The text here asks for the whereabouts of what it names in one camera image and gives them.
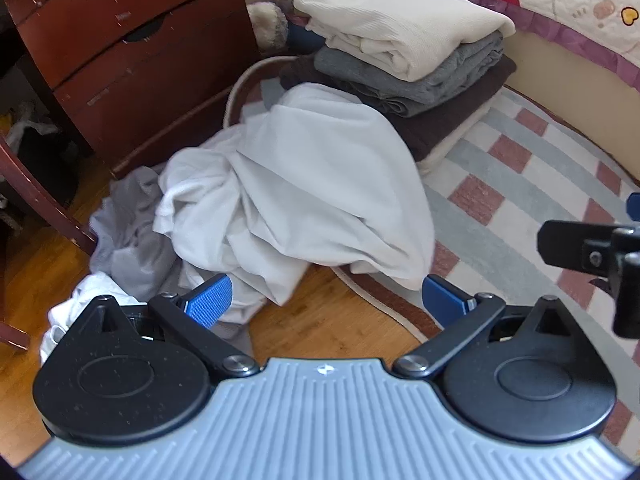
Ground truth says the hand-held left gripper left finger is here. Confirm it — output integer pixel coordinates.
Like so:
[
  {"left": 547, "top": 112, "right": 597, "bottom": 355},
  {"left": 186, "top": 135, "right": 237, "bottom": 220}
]
[{"left": 65, "top": 274, "right": 260, "bottom": 378}]

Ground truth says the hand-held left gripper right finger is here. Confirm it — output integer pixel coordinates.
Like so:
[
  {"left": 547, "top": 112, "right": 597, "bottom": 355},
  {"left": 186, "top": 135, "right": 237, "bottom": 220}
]
[{"left": 392, "top": 275, "right": 586, "bottom": 378}]

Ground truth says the white T-shirt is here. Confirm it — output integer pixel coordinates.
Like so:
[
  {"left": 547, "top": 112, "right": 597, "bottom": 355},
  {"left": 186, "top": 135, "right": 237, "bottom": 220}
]
[{"left": 152, "top": 82, "right": 436, "bottom": 325}]

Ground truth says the checked round rug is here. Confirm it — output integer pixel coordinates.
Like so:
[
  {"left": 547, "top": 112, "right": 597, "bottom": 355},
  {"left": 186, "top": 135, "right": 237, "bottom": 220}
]
[{"left": 222, "top": 55, "right": 640, "bottom": 461}]

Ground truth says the crumpled grey garment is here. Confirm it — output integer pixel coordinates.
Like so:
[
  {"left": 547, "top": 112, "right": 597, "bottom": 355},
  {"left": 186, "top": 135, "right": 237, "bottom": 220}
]
[{"left": 89, "top": 165, "right": 182, "bottom": 302}]

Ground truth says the crumpled white garment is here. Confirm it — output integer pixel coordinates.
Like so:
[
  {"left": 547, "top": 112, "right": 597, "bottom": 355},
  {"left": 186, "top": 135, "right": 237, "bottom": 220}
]
[{"left": 40, "top": 272, "right": 143, "bottom": 361}]

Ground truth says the dark brown folded garment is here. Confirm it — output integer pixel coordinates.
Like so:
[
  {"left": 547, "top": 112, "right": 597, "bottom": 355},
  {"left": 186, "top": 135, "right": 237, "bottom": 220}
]
[{"left": 279, "top": 55, "right": 517, "bottom": 162}]

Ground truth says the wooden chair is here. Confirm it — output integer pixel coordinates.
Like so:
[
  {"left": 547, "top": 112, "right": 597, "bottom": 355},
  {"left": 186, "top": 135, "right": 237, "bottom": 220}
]
[{"left": 0, "top": 130, "right": 98, "bottom": 352}]

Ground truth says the grey folded garment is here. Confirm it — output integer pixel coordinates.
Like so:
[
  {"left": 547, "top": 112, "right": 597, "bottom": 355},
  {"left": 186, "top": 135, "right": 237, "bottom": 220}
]
[{"left": 314, "top": 30, "right": 506, "bottom": 118}]

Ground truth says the red-brown wooden drawer cabinet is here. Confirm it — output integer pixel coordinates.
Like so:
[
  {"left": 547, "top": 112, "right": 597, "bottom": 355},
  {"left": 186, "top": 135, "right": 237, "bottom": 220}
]
[{"left": 0, "top": 0, "right": 262, "bottom": 178}]

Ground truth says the cream folded sweater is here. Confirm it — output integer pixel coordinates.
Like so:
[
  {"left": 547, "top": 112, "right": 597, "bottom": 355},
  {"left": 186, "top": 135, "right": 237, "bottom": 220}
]
[{"left": 292, "top": 0, "right": 516, "bottom": 82}]

